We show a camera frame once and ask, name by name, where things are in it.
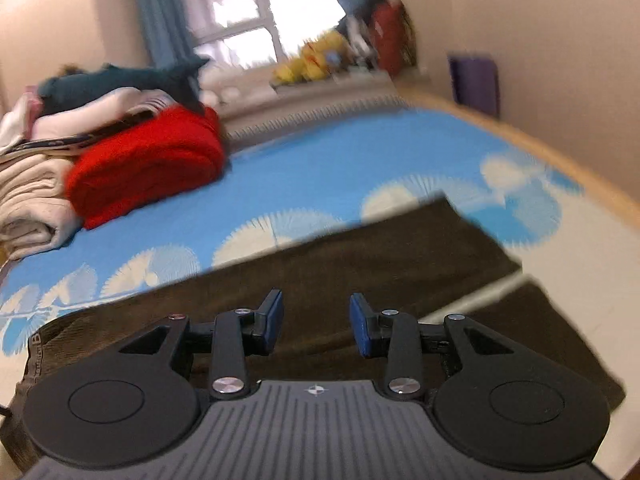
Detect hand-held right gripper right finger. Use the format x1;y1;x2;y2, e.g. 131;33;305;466
348;292;517;402

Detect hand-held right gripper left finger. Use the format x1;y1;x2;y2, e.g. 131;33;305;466
117;288;286;402

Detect brown corduroy pants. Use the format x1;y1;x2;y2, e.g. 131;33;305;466
10;192;627;463

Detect blue and white printed blanket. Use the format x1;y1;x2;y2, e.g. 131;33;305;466
0;94;640;480

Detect red knitted sweater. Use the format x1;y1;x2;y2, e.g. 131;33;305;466
65;105;229;231

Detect yellow plush toy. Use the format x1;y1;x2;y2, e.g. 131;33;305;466
272;30;349;84

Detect purple box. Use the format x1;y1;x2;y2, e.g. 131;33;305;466
447;52;501;119

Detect white folded garment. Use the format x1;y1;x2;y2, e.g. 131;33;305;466
0;87;173;153

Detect red bag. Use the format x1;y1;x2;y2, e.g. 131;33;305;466
372;2;407;79

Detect teal garment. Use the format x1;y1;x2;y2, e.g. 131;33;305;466
37;55;211;116

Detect window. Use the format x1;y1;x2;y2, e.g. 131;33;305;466
175;0;351;70

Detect wooden bed frame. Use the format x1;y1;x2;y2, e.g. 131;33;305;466
397;85;640;233

